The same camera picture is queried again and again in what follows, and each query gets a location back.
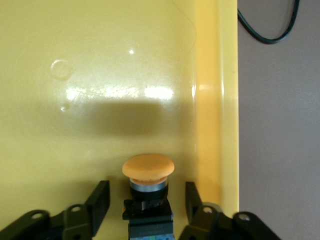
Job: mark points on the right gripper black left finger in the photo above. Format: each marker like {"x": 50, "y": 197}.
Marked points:
{"x": 97, "y": 200}

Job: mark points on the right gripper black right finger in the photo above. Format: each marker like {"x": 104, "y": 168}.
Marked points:
{"x": 193, "y": 200}

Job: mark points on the yellow mushroom push button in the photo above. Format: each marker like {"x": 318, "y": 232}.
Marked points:
{"x": 147, "y": 167}

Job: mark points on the yellow plastic tray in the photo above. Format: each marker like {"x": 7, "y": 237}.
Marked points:
{"x": 100, "y": 75}

